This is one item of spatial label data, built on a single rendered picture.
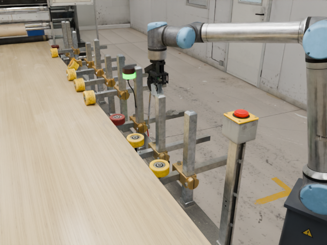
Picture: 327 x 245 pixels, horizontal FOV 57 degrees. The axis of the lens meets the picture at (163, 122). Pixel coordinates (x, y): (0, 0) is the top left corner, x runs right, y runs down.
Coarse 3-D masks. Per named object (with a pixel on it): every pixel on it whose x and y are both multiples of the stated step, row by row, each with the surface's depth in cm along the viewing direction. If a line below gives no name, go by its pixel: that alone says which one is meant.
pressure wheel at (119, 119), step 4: (112, 116) 158; (116, 116) 157; (120, 116) 158; (124, 116) 158; (112, 120) 155; (116, 120) 154; (120, 120) 155; (124, 120) 157; (116, 124) 155; (120, 124) 156
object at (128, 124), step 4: (180, 112) 174; (152, 116) 169; (168, 116) 171; (172, 116) 172; (176, 116) 173; (180, 116) 175; (144, 120) 164; (152, 120) 167; (124, 124) 160; (128, 124) 161; (132, 124) 162; (120, 128) 159; (124, 128) 161
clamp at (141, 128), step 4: (132, 116) 166; (132, 120) 163; (136, 124) 158; (140, 124) 157; (144, 124) 157; (136, 128) 158; (140, 128) 157; (144, 128) 158; (140, 132) 158; (144, 132) 159
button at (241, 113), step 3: (234, 111) 84; (237, 111) 84; (240, 111) 84; (243, 111) 84; (246, 111) 84; (234, 114) 84; (237, 114) 83; (240, 114) 82; (243, 114) 82; (246, 114) 82; (240, 117) 83; (243, 117) 82
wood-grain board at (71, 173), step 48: (0, 48) 307; (48, 48) 307; (0, 96) 185; (48, 96) 185; (0, 144) 133; (48, 144) 133; (96, 144) 133; (0, 192) 103; (48, 192) 103; (96, 192) 103; (144, 192) 103; (0, 240) 85; (48, 240) 85; (96, 240) 85; (144, 240) 85; (192, 240) 85
